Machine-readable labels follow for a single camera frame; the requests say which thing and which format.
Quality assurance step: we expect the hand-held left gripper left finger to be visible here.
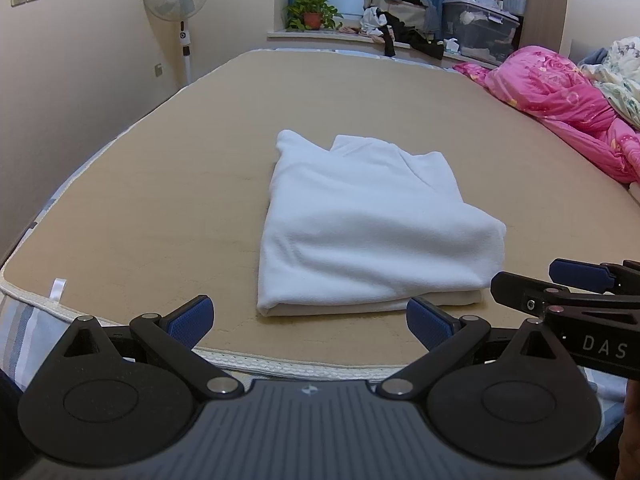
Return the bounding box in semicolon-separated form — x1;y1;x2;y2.
39;294;246;402

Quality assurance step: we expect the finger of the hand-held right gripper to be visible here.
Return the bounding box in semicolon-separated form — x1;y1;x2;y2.
548;258;640;295
490;271;640;315

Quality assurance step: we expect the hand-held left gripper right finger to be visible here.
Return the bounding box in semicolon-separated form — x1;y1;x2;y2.
375;296;584;402

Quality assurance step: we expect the pile of dark clothes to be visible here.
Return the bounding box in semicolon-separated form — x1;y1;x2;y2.
360;0;446;59

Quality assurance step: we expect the person's right hand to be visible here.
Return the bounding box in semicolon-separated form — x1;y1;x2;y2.
617;380;640;480

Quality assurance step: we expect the bed with tan mat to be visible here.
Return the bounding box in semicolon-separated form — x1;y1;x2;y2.
0;49;640;403

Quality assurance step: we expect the pink floral quilt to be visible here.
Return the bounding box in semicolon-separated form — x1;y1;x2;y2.
452;45;640;185

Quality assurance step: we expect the pale floral blanket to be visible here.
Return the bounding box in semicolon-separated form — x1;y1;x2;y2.
577;36;640;132

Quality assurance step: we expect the clear plastic storage box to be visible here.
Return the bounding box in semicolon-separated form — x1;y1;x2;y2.
442;0;524;67

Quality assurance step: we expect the wooden shelf unit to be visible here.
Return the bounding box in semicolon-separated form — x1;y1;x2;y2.
500;0;586;57

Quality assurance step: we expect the potted green plant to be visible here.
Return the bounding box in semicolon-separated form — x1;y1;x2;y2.
284;0;344;32

